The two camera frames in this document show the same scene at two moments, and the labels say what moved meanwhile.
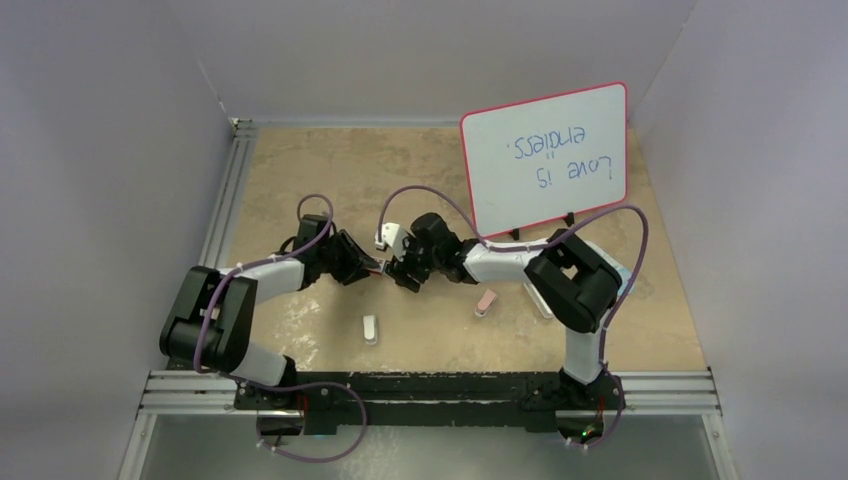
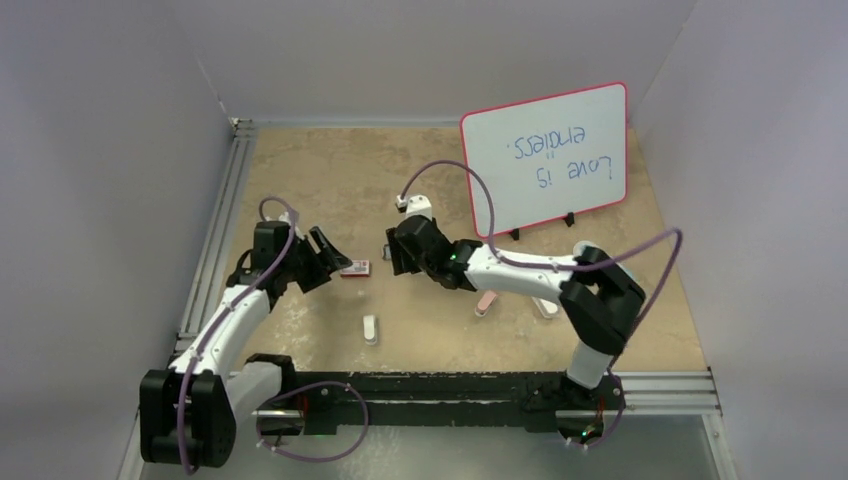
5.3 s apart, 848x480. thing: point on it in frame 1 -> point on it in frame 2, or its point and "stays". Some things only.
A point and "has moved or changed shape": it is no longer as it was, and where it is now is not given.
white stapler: x=539 y=301 stays
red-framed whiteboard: x=541 y=159 stays
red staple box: x=380 y=269 has moved or changed shape
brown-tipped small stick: x=485 y=303 stays
